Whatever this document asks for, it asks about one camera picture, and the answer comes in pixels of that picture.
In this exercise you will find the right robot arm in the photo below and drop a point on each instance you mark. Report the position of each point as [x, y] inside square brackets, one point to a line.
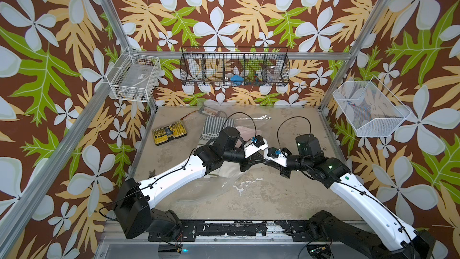
[390, 237]

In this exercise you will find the white wire basket left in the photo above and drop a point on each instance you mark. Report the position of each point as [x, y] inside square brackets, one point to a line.
[134, 76]

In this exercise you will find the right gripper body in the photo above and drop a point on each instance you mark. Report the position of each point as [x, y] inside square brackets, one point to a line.
[295, 163]

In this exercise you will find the yellow screwdriver bit case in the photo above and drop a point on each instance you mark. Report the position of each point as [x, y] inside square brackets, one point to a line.
[169, 133]

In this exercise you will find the clear plastic vacuum bag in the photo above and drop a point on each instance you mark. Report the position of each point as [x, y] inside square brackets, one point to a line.
[240, 187]

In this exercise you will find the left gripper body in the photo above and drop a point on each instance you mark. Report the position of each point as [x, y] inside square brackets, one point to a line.
[235, 155]

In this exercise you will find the black battery holder with wires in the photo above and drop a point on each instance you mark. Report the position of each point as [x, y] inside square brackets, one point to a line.
[208, 111]

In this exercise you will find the white mesh basket right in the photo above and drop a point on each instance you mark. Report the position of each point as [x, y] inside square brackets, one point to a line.
[370, 107]

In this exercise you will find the pink towel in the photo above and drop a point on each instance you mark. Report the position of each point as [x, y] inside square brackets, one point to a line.
[246, 133]

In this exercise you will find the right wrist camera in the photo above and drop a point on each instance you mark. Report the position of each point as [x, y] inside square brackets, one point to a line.
[276, 155]

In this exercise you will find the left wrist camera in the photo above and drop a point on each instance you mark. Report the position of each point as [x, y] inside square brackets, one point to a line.
[255, 145]

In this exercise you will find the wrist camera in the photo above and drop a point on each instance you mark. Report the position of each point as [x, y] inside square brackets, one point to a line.
[255, 145]
[276, 155]

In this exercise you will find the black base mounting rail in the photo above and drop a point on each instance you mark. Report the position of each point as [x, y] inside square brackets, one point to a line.
[297, 230]

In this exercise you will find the black wire basket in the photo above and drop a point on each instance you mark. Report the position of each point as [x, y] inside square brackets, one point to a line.
[234, 66]

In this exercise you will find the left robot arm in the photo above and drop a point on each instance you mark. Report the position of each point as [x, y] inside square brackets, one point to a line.
[135, 206]

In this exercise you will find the green white striped towel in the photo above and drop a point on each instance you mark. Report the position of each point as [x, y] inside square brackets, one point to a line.
[211, 128]

